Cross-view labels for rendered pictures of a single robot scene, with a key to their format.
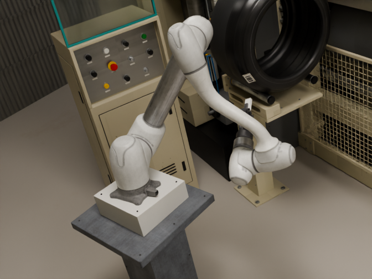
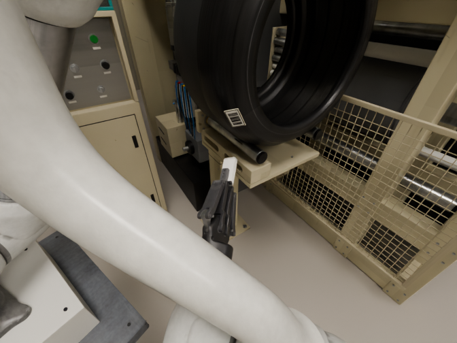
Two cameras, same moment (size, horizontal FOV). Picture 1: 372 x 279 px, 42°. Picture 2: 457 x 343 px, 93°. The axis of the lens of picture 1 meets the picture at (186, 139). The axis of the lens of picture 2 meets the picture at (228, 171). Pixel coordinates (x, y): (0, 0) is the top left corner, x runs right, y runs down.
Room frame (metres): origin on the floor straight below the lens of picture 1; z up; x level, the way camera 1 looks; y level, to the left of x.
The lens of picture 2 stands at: (1.61, -0.24, 1.31)
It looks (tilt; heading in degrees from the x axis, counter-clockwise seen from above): 39 degrees down; 348
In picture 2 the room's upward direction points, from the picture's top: straight up
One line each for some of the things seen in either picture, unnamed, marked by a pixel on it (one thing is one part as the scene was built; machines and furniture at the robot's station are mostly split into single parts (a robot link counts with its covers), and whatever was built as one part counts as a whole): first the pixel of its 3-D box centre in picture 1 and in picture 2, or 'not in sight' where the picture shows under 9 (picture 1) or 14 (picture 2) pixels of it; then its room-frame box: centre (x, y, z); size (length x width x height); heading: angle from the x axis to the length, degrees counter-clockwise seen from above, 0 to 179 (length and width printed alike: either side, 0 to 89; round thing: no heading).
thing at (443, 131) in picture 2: (350, 110); (340, 175); (2.28, -0.92, 0.65); 0.90 x 0.02 x 0.70; 22
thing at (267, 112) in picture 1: (252, 100); (232, 150); (2.32, -0.40, 0.83); 0.36 x 0.09 x 0.06; 22
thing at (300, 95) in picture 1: (274, 96); (258, 147); (2.38, -0.53, 0.80); 0.37 x 0.36 x 0.02; 112
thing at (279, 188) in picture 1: (261, 187); (224, 222); (2.61, -0.42, 0.01); 0.27 x 0.27 x 0.02; 22
